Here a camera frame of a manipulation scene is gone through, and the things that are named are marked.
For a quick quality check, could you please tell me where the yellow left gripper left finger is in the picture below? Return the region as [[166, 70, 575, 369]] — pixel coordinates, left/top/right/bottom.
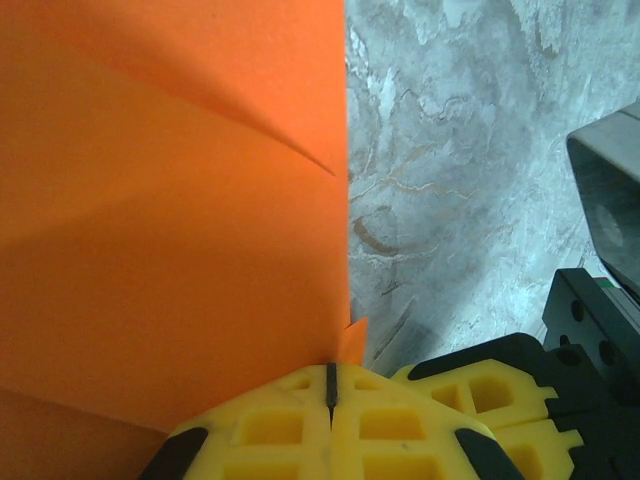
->
[[138, 362, 334, 480]]

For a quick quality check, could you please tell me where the orange square paper sheet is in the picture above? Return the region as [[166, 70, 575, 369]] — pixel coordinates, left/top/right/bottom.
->
[[0, 0, 370, 480]]

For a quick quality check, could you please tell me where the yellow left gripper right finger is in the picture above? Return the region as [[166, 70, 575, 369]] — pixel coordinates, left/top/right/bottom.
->
[[329, 362, 522, 480]]

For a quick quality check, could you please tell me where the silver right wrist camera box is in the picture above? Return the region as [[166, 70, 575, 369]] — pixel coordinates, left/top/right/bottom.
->
[[566, 99, 640, 294]]

